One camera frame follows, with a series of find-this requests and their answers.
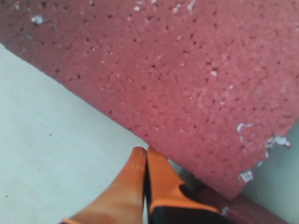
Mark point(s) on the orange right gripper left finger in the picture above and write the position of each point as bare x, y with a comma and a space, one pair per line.
122, 202

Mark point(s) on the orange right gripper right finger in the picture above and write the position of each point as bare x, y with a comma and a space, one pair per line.
169, 201

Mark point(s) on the red brick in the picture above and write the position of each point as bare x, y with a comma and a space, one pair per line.
211, 84

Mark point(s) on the front row large brick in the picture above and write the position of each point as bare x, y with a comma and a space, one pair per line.
240, 210

